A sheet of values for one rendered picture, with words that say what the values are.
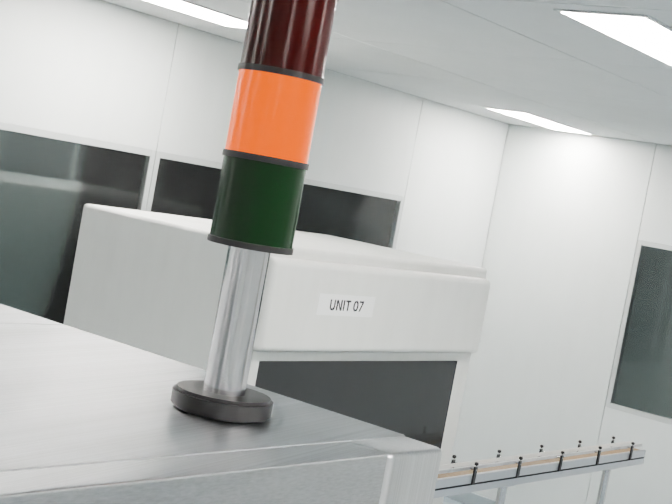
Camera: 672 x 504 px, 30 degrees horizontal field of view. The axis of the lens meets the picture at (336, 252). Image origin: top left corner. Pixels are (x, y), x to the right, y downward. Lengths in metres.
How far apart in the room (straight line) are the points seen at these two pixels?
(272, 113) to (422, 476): 0.23
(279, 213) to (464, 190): 8.74
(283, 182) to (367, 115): 7.62
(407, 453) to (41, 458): 0.24
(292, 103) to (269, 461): 0.20
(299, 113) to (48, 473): 0.27
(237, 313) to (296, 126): 0.11
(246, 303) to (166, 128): 6.25
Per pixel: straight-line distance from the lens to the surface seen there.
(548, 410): 9.56
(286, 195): 0.71
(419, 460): 0.74
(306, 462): 0.66
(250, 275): 0.72
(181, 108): 7.03
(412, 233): 8.96
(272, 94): 0.71
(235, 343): 0.73
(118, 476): 0.57
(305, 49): 0.71
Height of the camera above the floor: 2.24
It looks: 3 degrees down
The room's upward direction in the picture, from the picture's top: 10 degrees clockwise
